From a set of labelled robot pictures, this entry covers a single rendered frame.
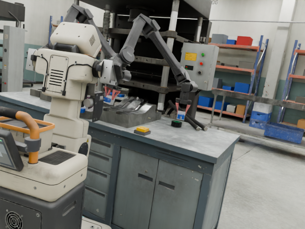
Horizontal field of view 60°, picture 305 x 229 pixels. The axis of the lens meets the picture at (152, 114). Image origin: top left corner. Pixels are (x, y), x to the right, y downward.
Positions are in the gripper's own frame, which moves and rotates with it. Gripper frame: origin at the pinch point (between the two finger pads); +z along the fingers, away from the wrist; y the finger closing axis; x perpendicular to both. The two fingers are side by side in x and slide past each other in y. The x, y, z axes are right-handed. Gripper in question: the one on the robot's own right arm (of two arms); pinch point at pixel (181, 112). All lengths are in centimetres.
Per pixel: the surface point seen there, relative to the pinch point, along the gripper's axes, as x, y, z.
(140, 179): 13, 19, 45
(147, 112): -16.8, 24.4, 6.8
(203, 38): -138, -13, -64
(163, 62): -66, 22, -31
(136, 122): -3.0, 29.7, 12.1
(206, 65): -67, -16, -34
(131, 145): 10.8, 28.8, 24.4
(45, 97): -39, 116, 12
